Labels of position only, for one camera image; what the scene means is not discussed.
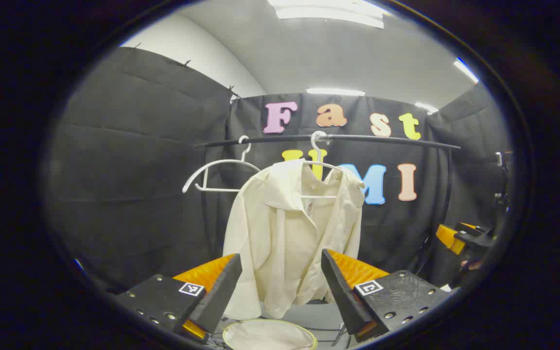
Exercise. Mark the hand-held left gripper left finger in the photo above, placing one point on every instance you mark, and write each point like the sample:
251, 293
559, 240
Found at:
219, 296

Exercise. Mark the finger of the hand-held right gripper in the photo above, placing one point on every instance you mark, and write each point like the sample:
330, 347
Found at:
450, 239

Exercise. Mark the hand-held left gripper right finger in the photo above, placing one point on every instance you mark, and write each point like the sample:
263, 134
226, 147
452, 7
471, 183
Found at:
345, 296

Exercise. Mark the white mesh laundry hamper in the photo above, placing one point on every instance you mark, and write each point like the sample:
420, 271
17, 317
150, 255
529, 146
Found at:
265, 338

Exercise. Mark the cream collared shirt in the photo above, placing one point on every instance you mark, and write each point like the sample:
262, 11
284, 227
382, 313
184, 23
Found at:
280, 233

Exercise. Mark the white plastic clothes hanger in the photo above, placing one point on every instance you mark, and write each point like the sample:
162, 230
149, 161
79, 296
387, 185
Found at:
231, 161
315, 146

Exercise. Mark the black garment rack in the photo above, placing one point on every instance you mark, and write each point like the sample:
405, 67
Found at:
372, 138

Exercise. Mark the black backdrop cloth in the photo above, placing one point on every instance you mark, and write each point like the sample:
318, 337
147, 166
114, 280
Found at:
129, 170

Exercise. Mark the narrow ceiling light strip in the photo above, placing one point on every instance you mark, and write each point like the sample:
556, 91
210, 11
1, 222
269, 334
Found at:
464, 70
336, 92

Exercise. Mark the large ceiling light panel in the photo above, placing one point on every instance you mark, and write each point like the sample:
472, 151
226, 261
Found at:
328, 12

